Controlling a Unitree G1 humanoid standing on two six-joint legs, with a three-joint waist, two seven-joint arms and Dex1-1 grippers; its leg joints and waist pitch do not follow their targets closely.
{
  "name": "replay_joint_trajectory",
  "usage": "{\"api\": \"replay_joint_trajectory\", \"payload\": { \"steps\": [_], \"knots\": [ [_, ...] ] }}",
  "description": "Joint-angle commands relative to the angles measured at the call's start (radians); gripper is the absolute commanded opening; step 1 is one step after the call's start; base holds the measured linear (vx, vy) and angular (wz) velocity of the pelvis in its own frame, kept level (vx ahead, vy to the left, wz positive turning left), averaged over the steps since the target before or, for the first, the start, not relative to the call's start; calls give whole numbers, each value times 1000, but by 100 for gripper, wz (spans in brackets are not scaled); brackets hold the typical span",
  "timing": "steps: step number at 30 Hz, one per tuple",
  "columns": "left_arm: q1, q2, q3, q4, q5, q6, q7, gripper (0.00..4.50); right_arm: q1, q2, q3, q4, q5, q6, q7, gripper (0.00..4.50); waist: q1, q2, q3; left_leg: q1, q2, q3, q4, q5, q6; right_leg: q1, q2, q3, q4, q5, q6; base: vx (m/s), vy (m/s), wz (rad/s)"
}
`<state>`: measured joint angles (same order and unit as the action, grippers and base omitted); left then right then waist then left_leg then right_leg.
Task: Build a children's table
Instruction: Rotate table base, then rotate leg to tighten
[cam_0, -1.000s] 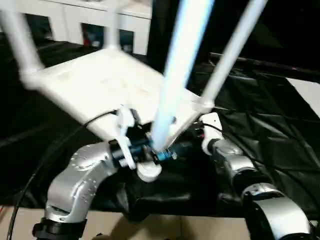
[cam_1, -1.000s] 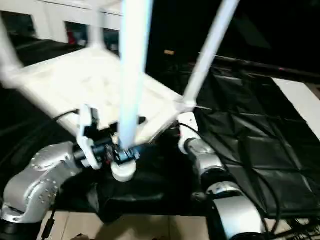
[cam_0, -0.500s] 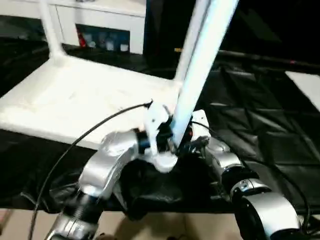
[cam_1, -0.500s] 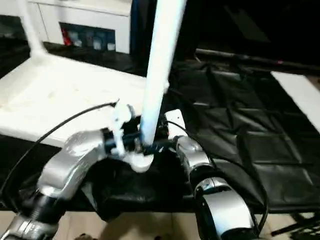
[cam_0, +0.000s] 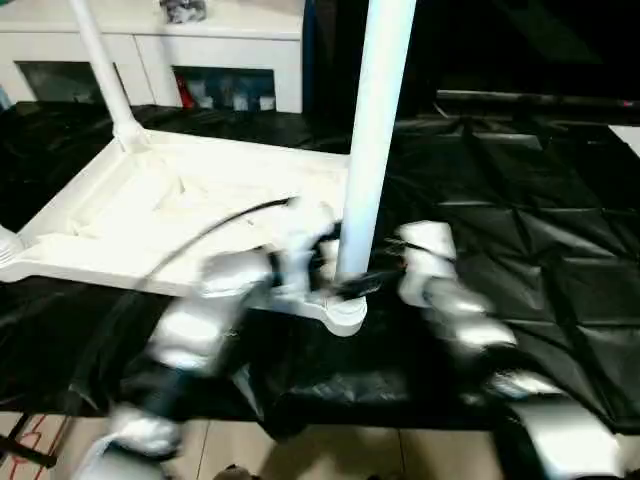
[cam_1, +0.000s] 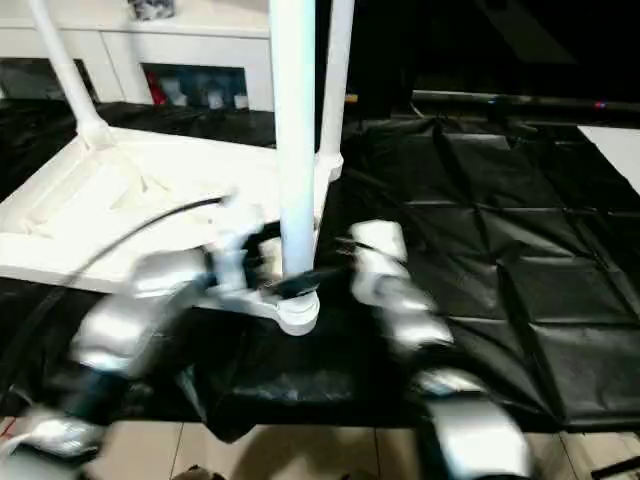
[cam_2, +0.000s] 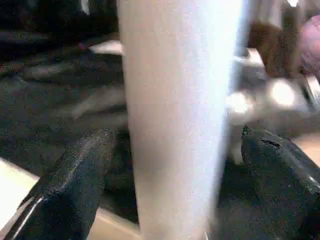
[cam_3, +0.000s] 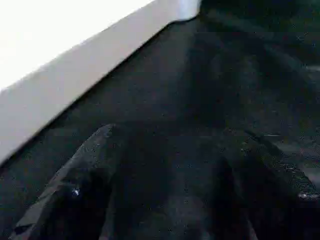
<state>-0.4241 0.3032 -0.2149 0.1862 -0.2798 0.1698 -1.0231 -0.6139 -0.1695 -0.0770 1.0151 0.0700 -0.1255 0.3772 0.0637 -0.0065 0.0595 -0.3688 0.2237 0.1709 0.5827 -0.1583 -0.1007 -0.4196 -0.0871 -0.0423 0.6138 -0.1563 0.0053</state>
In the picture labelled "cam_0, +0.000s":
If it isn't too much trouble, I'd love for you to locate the white plastic table top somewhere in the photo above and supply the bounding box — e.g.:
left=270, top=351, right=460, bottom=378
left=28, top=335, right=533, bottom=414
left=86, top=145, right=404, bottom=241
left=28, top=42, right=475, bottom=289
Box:
left=0, top=124, right=369, bottom=339

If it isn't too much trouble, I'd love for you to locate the black mat cloth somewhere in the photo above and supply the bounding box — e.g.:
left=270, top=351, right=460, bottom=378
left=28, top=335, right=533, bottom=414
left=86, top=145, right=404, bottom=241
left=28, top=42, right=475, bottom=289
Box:
left=0, top=99, right=640, bottom=441

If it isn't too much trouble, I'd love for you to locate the dark rounded robot foot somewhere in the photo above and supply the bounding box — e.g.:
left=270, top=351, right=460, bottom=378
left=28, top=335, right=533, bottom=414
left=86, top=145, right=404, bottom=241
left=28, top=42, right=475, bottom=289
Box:
left=214, top=463, right=256, bottom=480

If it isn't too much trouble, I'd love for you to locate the white sideboard cabinet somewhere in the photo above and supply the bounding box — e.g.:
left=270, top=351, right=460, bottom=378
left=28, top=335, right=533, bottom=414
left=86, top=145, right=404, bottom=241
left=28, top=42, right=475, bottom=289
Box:
left=0, top=0, right=305, bottom=115

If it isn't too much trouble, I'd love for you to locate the white flat board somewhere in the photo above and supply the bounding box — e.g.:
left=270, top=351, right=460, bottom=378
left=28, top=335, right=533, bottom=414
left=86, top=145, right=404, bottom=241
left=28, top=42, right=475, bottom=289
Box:
left=607, top=124, right=640, bottom=156

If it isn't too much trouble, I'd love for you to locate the black tripod leg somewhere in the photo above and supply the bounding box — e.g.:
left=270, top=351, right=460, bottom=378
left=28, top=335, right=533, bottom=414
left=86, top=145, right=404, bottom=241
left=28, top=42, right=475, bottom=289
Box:
left=0, top=432, right=57, bottom=467

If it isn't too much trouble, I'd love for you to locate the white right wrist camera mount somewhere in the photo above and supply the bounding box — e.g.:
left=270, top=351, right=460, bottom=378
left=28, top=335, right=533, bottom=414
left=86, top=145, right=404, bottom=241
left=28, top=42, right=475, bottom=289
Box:
left=397, top=219, right=459, bottom=307

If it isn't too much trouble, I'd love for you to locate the red cable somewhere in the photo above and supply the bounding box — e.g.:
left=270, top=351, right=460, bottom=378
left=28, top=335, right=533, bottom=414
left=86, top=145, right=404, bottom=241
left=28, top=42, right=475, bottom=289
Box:
left=0, top=414, right=66, bottom=467

